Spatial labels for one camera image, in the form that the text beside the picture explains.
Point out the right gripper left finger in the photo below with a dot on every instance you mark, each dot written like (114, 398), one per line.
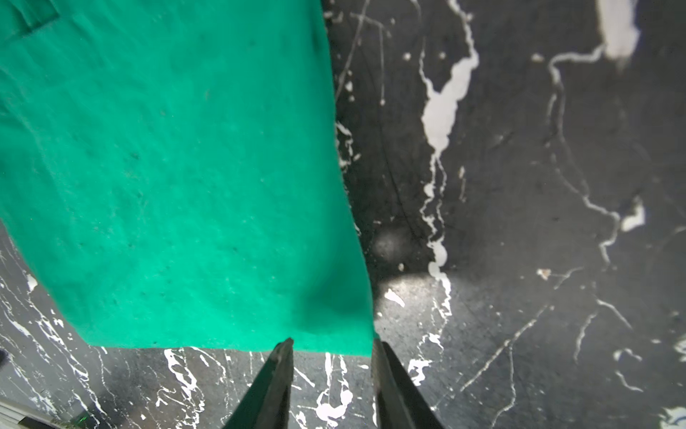
(266, 404)

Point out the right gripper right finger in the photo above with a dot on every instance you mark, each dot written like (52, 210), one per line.
(399, 403)

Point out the green t-shirt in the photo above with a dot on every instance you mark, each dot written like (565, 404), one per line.
(169, 173)

